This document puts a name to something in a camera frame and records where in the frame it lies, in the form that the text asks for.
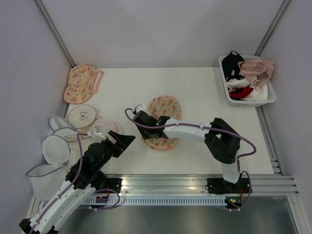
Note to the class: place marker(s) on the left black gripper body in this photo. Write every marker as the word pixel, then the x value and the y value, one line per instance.
pixel 111 149

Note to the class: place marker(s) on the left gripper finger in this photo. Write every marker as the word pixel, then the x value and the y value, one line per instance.
pixel 115 137
pixel 123 142

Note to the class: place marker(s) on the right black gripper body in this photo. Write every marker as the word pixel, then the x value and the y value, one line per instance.
pixel 145 133

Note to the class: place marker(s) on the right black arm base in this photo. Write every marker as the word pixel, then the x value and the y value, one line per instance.
pixel 217 186

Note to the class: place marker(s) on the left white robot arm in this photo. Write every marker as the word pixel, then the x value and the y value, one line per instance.
pixel 83 179

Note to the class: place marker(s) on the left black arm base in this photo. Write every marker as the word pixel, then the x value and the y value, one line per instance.
pixel 112 184

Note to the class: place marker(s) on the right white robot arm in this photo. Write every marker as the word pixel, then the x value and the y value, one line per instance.
pixel 222 141

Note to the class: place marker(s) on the cream laundry bag in pile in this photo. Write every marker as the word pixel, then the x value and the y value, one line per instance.
pixel 85 142

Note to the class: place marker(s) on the white mesh round bag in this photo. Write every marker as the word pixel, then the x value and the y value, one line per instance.
pixel 55 150

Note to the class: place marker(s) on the white mesh bag grey trim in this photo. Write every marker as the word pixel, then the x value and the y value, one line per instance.
pixel 56 122

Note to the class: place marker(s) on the white bra in basket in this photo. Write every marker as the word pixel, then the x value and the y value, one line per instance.
pixel 237 83

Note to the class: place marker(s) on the red bra in basket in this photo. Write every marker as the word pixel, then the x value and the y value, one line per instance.
pixel 240 93

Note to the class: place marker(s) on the black bra in basket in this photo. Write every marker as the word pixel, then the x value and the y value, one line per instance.
pixel 230 66

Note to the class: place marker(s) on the pink bra in basket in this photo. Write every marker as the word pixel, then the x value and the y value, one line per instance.
pixel 257 71

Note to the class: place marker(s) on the white plastic basket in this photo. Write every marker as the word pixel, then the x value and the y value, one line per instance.
pixel 252 103

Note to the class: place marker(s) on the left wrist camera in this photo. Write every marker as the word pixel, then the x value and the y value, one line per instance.
pixel 97 134

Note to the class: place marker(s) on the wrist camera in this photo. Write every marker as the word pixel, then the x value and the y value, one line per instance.
pixel 97 134
pixel 139 108

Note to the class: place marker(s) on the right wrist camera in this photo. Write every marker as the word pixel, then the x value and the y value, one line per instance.
pixel 139 108

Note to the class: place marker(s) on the white slotted cable duct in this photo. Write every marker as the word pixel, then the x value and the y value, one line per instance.
pixel 157 201

